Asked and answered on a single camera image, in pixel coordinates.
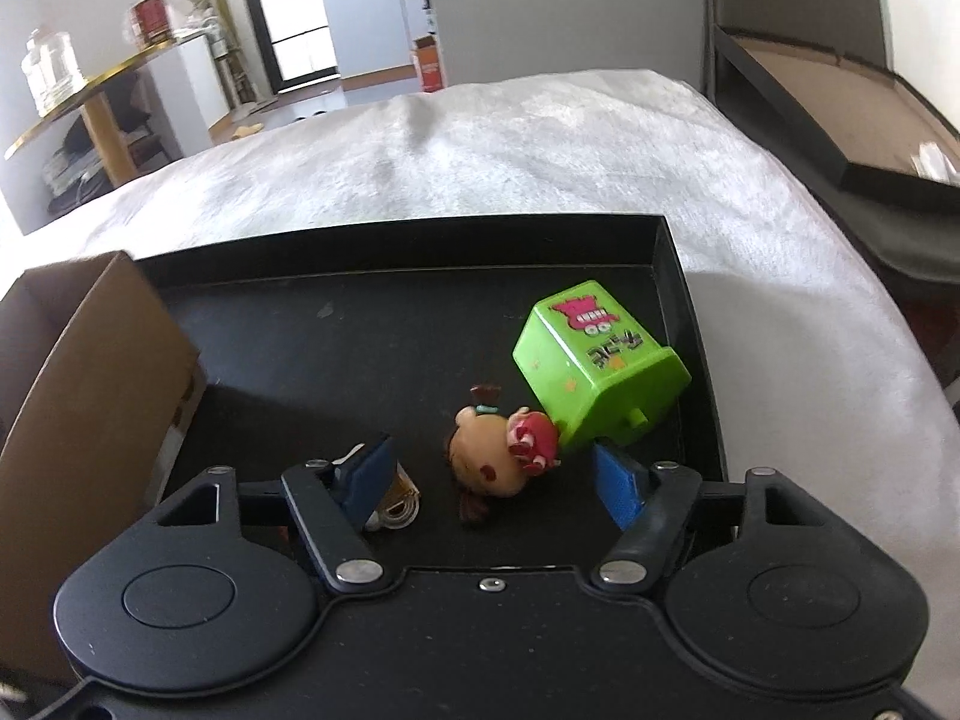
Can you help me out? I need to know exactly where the red canister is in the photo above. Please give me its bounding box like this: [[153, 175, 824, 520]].
[[130, 0, 172, 47]]

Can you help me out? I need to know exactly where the brown cardboard box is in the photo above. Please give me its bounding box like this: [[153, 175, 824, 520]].
[[0, 252, 206, 684]]

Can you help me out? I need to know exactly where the clear glass jar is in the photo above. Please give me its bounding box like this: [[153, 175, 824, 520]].
[[21, 28, 86, 117]]

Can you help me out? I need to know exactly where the green toy box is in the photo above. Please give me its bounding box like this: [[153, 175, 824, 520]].
[[512, 280, 692, 454]]

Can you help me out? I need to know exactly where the orange cardboard box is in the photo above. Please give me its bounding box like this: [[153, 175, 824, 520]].
[[412, 36, 446, 93]]

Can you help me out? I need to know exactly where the black tray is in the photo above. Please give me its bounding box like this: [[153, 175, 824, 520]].
[[142, 215, 726, 569]]

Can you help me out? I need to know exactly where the white bed blanket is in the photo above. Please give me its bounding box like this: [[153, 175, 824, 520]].
[[2, 70, 958, 715]]

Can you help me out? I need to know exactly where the brown-haired doll figurine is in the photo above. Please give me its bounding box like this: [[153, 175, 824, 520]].
[[444, 385, 560, 523]]

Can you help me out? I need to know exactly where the gold round side table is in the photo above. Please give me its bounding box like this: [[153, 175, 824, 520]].
[[3, 32, 202, 187]]

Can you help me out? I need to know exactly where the white kitchen cabinet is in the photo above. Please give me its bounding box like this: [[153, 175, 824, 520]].
[[322, 0, 430, 78]]

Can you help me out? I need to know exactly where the black framed board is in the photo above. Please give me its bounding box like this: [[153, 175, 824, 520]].
[[715, 28, 958, 216]]

